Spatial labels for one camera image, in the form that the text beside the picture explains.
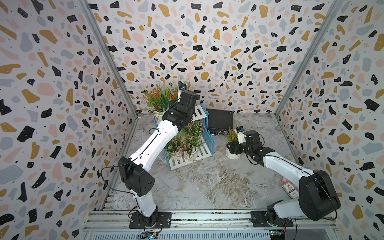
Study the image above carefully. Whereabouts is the orange flower pot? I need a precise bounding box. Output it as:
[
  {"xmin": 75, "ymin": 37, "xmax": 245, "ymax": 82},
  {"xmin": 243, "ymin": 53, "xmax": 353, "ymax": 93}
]
[{"xmin": 226, "ymin": 129, "xmax": 242, "ymax": 160}]

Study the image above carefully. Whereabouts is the red flower pot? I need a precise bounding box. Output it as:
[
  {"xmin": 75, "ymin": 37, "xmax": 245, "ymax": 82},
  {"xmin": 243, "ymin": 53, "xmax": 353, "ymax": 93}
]
[
  {"xmin": 166, "ymin": 81, "xmax": 191, "ymax": 101},
  {"xmin": 141, "ymin": 88, "xmax": 170, "ymax": 120}
]

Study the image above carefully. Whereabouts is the pink flower pot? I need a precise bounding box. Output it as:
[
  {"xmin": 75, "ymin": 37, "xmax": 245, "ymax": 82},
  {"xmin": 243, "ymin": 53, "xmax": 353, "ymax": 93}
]
[
  {"xmin": 165, "ymin": 136, "xmax": 184, "ymax": 160},
  {"xmin": 183, "ymin": 120, "xmax": 204, "ymax": 140},
  {"xmin": 182, "ymin": 137, "xmax": 204, "ymax": 162}
]

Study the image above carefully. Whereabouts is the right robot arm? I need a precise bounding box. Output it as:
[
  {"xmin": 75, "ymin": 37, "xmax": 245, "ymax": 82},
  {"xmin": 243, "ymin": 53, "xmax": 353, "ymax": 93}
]
[{"xmin": 226, "ymin": 127, "xmax": 341, "ymax": 227}]

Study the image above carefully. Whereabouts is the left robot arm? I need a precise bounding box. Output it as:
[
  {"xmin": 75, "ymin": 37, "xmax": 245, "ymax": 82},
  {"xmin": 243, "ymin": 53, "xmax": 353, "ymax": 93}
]
[{"xmin": 115, "ymin": 90, "xmax": 200, "ymax": 230}]

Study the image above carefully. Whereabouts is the blue white two-tier rack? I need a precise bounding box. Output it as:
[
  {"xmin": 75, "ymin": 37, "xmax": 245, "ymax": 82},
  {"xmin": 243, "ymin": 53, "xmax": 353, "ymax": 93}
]
[{"xmin": 164, "ymin": 105, "xmax": 215, "ymax": 170}]

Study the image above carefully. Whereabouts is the black ribbed carrying case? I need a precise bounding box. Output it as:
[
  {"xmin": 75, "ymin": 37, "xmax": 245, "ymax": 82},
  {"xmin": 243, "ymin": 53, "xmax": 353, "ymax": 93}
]
[{"xmin": 207, "ymin": 109, "xmax": 234, "ymax": 135}]

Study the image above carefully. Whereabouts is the small printed card box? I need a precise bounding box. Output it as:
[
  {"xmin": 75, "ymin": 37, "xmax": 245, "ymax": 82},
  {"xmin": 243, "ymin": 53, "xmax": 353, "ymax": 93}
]
[{"xmin": 282, "ymin": 181, "xmax": 299, "ymax": 199}]

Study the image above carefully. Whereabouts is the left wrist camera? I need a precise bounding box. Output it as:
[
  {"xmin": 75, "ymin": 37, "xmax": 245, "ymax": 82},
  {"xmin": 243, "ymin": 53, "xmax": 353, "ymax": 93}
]
[{"xmin": 178, "ymin": 81, "xmax": 188, "ymax": 92}]

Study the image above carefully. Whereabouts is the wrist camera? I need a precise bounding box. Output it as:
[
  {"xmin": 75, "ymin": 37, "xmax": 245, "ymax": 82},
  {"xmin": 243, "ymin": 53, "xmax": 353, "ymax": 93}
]
[
  {"xmin": 178, "ymin": 81, "xmax": 188, "ymax": 92},
  {"xmin": 235, "ymin": 126, "xmax": 246, "ymax": 145}
]

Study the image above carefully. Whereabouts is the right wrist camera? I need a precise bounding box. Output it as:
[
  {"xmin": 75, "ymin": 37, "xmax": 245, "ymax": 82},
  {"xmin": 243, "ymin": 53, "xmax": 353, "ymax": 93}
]
[{"xmin": 235, "ymin": 126, "xmax": 246, "ymax": 145}]

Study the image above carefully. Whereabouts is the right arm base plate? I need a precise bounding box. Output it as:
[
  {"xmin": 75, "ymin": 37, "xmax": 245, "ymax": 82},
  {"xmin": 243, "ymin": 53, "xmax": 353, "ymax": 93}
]
[{"xmin": 251, "ymin": 211, "xmax": 294, "ymax": 228}]

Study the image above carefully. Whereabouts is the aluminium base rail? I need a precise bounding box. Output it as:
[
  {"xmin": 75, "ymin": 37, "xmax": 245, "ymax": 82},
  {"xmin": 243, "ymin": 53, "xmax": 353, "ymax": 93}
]
[{"xmin": 84, "ymin": 210, "xmax": 342, "ymax": 240}]

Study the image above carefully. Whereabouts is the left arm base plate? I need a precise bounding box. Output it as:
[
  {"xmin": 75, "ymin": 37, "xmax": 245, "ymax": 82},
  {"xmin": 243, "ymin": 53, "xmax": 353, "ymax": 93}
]
[{"xmin": 129, "ymin": 212, "xmax": 172, "ymax": 229}]

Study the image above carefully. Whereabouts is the left aluminium corner post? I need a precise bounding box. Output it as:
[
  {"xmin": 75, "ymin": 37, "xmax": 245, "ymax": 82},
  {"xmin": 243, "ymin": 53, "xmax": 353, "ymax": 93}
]
[{"xmin": 78, "ymin": 0, "xmax": 138, "ymax": 118}]

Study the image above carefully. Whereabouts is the aluminium corner post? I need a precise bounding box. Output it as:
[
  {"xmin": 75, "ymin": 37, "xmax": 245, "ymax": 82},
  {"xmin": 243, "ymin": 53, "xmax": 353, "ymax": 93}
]
[
  {"xmin": 274, "ymin": 0, "xmax": 344, "ymax": 118},
  {"xmin": 78, "ymin": 0, "xmax": 138, "ymax": 118}
]

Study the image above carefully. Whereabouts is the right aluminium corner post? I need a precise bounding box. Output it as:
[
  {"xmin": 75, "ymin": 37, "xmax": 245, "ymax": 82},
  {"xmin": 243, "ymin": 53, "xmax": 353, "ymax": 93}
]
[{"xmin": 274, "ymin": 0, "xmax": 344, "ymax": 118}]

